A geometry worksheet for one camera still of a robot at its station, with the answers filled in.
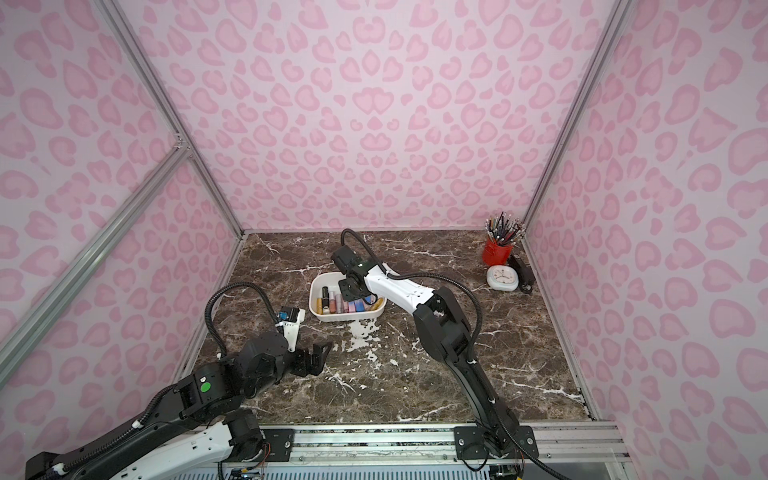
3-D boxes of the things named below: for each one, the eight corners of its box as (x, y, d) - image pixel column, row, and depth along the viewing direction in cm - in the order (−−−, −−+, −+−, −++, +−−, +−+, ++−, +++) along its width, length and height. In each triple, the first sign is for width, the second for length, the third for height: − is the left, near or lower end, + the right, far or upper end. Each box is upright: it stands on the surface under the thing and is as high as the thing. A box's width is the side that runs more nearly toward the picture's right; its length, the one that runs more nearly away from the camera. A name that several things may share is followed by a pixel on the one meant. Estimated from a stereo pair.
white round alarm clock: (489, 292, 104) (491, 287, 101) (484, 270, 110) (486, 264, 107) (519, 292, 104) (522, 287, 101) (512, 270, 110) (515, 264, 107)
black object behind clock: (517, 293, 103) (523, 284, 99) (508, 262, 112) (512, 252, 108) (531, 293, 103) (537, 284, 99) (521, 262, 112) (526, 252, 108)
